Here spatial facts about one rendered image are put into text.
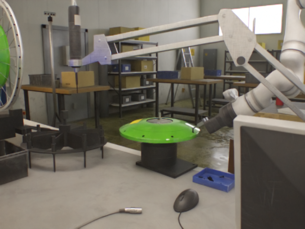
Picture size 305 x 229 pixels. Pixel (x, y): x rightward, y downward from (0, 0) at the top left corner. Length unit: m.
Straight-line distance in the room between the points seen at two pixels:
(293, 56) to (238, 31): 0.20
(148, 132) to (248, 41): 0.44
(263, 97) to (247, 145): 0.53
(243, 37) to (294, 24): 0.24
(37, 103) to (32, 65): 0.78
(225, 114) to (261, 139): 0.58
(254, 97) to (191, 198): 0.35
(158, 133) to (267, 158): 0.65
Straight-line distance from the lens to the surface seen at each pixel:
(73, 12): 0.89
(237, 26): 0.73
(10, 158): 1.00
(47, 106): 6.02
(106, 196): 0.85
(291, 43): 0.88
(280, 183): 0.30
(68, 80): 4.04
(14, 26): 1.20
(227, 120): 0.87
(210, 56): 10.47
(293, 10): 0.96
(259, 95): 0.84
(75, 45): 0.88
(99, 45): 0.82
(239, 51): 0.72
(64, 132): 1.16
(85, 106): 6.59
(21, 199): 0.90
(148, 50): 0.76
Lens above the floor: 1.31
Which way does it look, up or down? 11 degrees down
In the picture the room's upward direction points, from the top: straight up
